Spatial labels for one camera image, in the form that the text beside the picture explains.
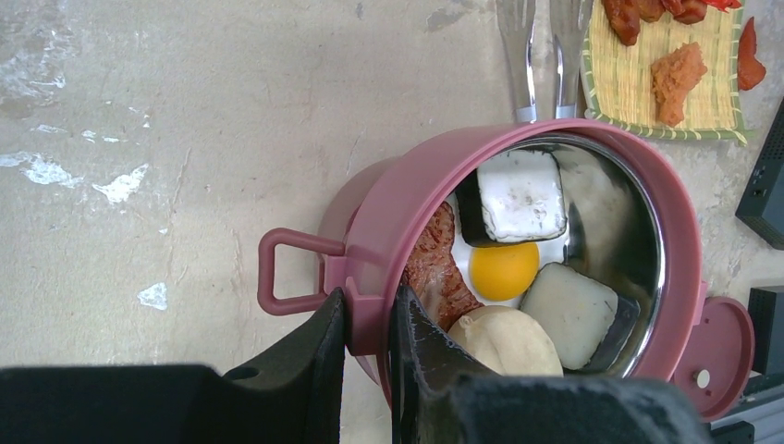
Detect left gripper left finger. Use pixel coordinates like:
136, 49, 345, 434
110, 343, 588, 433
1, 290, 346, 443

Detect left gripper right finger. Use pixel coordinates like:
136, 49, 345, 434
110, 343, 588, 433
389, 286, 712, 443

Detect red steel pot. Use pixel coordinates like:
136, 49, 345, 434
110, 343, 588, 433
257, 118, 704, 393

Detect metal serving tongs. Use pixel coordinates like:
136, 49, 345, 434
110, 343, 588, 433
495, 0, 593, 123

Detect beige bun toy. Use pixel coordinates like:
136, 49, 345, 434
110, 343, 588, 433
448, 305, 564, 377

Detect red meat slice toy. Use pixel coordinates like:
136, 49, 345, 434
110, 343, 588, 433
401, 202, 483, 331

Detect fried egg toy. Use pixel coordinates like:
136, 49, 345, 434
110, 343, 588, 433
447, 195, 569, 308

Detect grey black rice cake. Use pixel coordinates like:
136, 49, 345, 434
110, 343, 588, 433
520, 263, 642, 373

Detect white black rice cake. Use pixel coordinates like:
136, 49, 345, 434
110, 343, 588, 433
454, 149, 568, 248

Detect right red round lid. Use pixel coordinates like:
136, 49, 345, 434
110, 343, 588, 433
670, 297, 754, 422

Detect yellow food tray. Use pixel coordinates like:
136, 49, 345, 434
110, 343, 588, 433
581, 1, 752, 144

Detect orange fried cutlet toy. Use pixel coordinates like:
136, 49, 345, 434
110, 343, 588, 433
651, 42, 708, 127

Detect toy food pile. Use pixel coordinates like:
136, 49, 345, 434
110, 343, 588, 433
601, 0, 767, 91

